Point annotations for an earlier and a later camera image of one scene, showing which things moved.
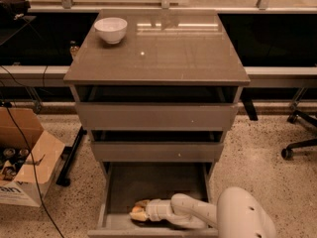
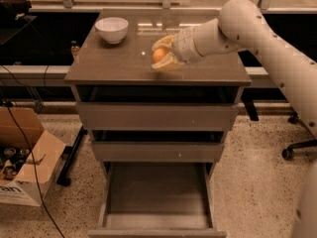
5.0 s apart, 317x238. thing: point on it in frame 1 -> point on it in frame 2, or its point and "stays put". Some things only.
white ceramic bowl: [111, 29] stays put
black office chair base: [293, 117] stays put
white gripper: [156, 209] -> [183, 46]
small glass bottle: [73, 49] stays put
